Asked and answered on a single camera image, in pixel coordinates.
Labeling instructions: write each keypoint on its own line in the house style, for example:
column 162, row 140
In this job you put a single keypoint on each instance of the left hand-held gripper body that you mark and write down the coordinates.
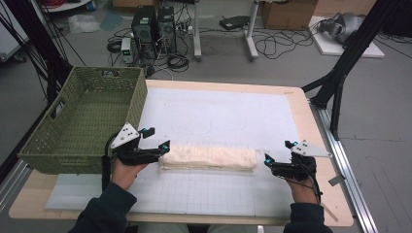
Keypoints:
column 124, row 139

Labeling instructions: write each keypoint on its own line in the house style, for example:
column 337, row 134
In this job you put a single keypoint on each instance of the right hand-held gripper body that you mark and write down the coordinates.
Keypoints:
column 293, row 168

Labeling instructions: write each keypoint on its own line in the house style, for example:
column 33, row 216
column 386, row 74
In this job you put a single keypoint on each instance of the cream printed cloth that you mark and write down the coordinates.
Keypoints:
column 209, row 158

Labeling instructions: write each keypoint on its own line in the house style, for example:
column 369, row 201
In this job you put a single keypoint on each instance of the green woven basket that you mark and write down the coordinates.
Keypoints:
column 58, row 145

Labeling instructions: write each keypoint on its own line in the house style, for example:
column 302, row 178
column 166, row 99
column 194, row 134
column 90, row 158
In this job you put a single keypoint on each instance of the person's right hand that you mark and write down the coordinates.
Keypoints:
column 302, row 192

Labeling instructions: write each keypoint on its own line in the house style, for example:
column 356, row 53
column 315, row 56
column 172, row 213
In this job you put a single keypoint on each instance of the person's left hand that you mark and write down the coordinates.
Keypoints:
column 124, row 176

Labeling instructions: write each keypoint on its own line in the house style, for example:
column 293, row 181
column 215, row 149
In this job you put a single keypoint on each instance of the white grid mat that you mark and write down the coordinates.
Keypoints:
column 213, row 116

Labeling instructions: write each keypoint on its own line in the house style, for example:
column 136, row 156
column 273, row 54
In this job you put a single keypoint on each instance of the thin wooden stick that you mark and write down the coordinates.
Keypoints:
column 331, row 213

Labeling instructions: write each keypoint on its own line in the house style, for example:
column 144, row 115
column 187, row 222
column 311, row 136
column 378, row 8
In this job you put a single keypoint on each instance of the grey power supply box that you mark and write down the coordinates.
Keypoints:
column 127, row 50

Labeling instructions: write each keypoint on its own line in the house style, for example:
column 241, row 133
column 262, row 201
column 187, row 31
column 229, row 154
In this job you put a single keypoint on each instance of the large black computer tower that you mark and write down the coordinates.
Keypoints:
column 144, row 32

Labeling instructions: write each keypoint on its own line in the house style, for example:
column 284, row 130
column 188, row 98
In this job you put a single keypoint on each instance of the slim black computer tower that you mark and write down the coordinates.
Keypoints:
column 166, row 30

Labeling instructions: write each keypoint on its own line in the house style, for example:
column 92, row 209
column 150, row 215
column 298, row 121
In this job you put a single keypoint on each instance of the white floor board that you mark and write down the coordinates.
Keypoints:
column 330, row 47

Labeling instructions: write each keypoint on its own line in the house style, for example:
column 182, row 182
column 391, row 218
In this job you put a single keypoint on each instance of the white desk leg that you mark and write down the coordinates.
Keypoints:
column 197, row 32
column 251, row 35

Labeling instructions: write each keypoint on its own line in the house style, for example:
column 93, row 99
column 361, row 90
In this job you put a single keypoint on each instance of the clear plastic bag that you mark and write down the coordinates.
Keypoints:
column 83, row 23

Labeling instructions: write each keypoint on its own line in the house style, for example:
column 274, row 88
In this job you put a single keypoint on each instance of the brown cardboard box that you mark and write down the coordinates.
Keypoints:
column 288, row 14

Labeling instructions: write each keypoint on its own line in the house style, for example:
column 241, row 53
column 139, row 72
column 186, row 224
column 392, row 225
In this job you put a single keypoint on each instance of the grey headset device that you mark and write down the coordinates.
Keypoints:
column 346, row 26

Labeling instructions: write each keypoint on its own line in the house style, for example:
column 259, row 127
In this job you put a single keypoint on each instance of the black flat device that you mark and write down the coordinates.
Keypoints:
column 234, row 22

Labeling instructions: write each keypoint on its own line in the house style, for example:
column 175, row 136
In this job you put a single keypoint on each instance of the white cabinet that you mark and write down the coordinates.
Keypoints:
column 8, row 42

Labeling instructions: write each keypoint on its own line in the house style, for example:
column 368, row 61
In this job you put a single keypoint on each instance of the grey metal bracket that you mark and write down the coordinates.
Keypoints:
column 336, row 180

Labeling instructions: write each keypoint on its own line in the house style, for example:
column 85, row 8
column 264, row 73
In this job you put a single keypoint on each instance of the aluminium rail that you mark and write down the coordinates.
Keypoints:
column 13, row 184
column 348, row 181

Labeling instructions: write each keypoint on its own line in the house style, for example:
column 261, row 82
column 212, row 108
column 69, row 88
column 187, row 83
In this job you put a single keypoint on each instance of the black metal frame stand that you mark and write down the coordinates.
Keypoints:
column 353, row 48
column 42, row 48

